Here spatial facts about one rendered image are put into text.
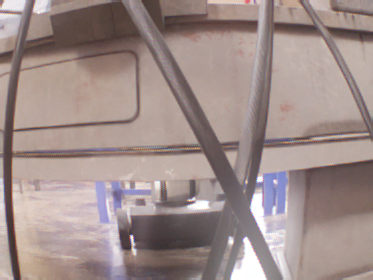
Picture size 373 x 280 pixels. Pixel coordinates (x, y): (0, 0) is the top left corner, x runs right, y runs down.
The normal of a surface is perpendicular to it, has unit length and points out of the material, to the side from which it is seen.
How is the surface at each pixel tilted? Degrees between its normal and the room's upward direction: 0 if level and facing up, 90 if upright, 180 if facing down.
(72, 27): 141
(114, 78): 90
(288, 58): 90
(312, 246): 90
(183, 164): 90
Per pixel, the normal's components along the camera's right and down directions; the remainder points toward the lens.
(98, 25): -0.03, 0.76
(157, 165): -0.11, -0.01
